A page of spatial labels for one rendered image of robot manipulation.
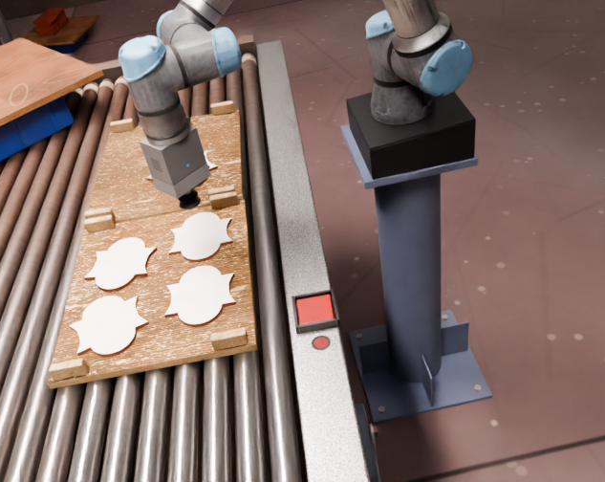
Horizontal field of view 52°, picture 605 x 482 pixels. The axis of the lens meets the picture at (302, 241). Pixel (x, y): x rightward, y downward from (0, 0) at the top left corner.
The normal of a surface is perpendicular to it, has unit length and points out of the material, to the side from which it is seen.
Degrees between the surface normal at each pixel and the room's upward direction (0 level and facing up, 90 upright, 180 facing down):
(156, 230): 0
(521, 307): 0
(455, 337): 90
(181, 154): 90
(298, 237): 0
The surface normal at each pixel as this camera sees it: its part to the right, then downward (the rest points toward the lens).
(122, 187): -0.14, -0.76
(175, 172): 0.75, 0.33
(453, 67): 0.50, 0.58
